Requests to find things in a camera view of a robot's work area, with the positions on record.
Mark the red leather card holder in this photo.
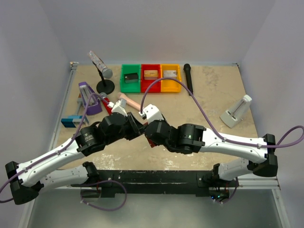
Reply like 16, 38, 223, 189
146, 136, 158, 148

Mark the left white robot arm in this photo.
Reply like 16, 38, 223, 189
5, 113, 145, 205

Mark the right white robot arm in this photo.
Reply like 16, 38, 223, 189
144, 120, 278, 181

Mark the black card in green bin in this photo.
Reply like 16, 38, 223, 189
124, 73, 139, 84

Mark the tan card in red bin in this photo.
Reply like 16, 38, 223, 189
143, 70, 158, 80

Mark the silver card in yellow bin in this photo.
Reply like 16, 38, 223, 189
163, 70, 178, 79

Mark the pink microphone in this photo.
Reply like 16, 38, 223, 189
117, 92, 141, 111

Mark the purple metronome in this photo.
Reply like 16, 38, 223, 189
78, 82, 102, 116

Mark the red microphone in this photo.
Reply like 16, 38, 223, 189
100, 92, 112, 115

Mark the black microphone stand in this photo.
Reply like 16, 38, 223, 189
93, 63, 115, 95

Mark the green plastic bin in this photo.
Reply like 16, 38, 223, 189
120, 64, 141, 93

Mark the blue grey block tool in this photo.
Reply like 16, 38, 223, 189
61, 115, 83, 128

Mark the grey orange small tool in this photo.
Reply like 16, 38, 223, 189
75, 93, 83, 115

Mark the red plastic bin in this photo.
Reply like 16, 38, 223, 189
141, 64, 161, 93

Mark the glitter microphone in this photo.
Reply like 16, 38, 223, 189
88, 51, 113, 79

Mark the yellow plastic bin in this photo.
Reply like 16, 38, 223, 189
161, 64, 182, 93

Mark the black microphone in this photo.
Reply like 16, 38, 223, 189
183, 63, 193, 95

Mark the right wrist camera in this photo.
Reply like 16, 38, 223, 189
139, 104, 165, 124

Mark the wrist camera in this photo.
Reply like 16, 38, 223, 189
139, 104, 165, 124
107, 98, 127, 116

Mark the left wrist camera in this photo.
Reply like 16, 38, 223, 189
107, 98, 127, 116

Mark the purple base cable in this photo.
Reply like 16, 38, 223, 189
80, 180, 128, 210

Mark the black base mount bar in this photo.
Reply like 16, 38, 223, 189
80, 170, 238, 198

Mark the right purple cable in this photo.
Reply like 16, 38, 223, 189
141, 77, 304, 149

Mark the aluminium frame rail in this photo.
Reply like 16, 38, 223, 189
18, 61, 79, 228

